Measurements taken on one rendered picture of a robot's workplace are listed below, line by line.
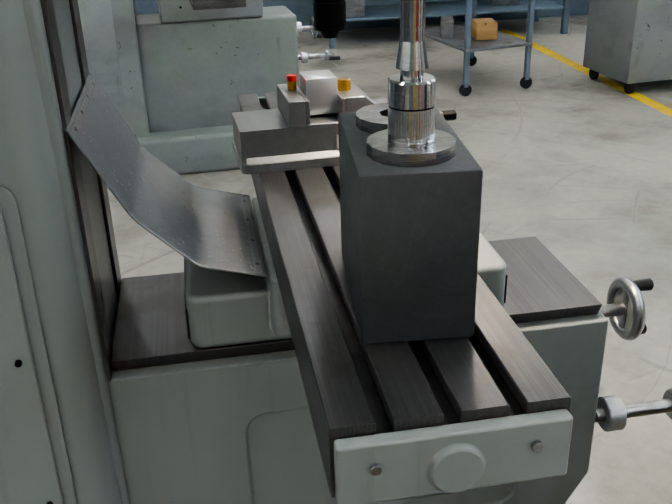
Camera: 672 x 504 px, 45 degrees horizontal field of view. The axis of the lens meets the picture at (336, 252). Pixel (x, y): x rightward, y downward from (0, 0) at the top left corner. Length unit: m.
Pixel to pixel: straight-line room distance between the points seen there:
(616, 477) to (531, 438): 1.46
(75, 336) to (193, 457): 0.30
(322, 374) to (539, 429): 0.21
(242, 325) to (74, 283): 0.25
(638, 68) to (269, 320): 4.66
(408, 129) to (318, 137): 0.56
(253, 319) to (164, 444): 0.25
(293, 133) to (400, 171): 0.58
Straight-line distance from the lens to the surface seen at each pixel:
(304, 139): 1.35
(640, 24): 5.61
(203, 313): 1.21
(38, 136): 1.07
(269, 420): 1.32
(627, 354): 2.73
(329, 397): 0.78
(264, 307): 1.21
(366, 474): 0.76
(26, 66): 1.06
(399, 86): 0.79
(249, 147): 1.34
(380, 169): 0.78
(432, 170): 0.78
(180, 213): 1.27
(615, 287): 1.59
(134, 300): 1.41
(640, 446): 2.35
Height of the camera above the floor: 1.41
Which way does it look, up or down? 26 degrees down
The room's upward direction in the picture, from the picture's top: 2 degrees counter-clockwise
